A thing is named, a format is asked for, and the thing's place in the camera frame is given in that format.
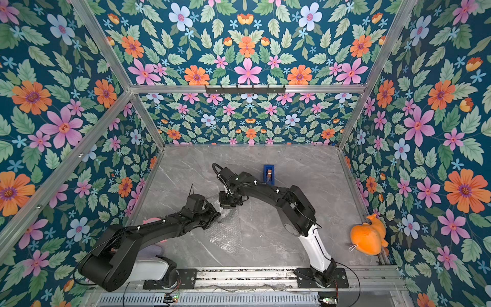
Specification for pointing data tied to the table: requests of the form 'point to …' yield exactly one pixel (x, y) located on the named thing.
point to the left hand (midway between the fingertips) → (225, 211)
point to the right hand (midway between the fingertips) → (226, 201)
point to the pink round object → (150, 220)
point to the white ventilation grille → (209, 299)
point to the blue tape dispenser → (268, 174)
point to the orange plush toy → (369, 238)
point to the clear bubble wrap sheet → (226, 233)
